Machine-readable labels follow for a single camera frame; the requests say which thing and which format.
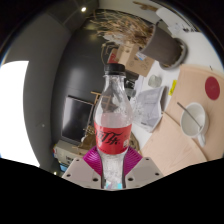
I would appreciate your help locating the wooden easel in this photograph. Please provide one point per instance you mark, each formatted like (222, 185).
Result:
(96, 100)

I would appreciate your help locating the folded newspaper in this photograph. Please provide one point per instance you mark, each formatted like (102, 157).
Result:
(148, 106)

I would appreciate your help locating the round ceiling spotlight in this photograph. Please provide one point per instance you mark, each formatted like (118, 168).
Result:
(83, 9)

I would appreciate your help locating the small glass jar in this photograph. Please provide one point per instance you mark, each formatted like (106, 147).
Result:
(155, 81)

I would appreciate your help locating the white ceramic mug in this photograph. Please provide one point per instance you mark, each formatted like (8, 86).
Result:
(196, 115)

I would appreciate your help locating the yellow tag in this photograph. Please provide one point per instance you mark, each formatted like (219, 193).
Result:
(173, 87)

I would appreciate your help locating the red box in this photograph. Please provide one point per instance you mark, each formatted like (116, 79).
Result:
(112, 56)

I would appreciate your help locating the brown cardboard box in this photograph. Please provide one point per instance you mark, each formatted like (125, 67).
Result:
(136, 61)

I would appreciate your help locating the clear red-label drink bottle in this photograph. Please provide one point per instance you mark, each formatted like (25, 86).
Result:
(112, 136)

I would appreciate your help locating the flat round red coaster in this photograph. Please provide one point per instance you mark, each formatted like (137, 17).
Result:
(212, 88)

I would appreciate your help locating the white plastic chair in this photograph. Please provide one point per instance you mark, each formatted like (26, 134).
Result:
(168, 16)

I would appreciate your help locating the grey plant saucer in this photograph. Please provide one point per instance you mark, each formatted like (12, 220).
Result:
(181, 56)

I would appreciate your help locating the dried plant in grey pot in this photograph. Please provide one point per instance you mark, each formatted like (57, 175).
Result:
(163, 46)

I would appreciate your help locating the wooden figure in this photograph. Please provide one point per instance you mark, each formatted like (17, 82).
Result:
(146, 6)

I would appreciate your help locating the white papers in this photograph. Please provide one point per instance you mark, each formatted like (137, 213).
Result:
(181, 28)

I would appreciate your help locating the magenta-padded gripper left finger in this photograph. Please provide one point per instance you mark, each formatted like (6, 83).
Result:
(83, 173)

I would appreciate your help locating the long white ceiling light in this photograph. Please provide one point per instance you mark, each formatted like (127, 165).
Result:
(15, 110)

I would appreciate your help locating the metal spoon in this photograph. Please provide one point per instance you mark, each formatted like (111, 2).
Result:
(188, 113)

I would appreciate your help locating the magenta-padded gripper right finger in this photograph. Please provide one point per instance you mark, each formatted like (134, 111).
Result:
(141, 171)

